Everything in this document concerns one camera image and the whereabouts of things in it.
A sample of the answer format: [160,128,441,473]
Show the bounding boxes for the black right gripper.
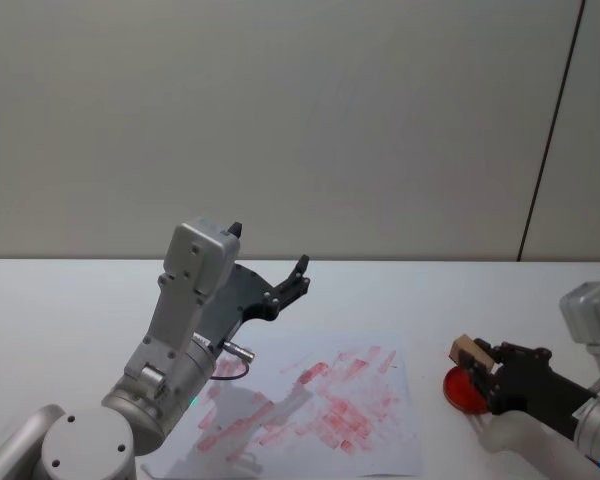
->
[466,338,595,442]

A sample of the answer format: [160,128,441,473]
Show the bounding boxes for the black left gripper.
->
[198,220,312,352]

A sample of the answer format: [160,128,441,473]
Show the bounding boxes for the small wooden stamp block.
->
[448,334,496,374]

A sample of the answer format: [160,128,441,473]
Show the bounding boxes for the round red ink pad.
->
[442,367,492,417]

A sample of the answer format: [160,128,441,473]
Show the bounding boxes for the white paper, red stamp marks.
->
[143,333,425,480]

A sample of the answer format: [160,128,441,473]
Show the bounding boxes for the thin dark cable, silver plug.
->
[207,339,257,382]

